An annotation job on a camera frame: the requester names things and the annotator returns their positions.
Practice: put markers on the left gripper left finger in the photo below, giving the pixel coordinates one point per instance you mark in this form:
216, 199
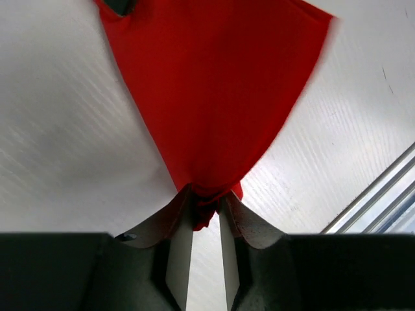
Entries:
168, 235

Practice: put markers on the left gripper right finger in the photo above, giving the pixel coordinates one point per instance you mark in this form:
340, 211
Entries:
245, 239

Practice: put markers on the red paper napkin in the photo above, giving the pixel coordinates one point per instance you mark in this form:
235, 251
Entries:
215, 81

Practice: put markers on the green handled spoon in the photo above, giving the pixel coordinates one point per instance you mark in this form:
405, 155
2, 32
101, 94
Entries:
121, 7

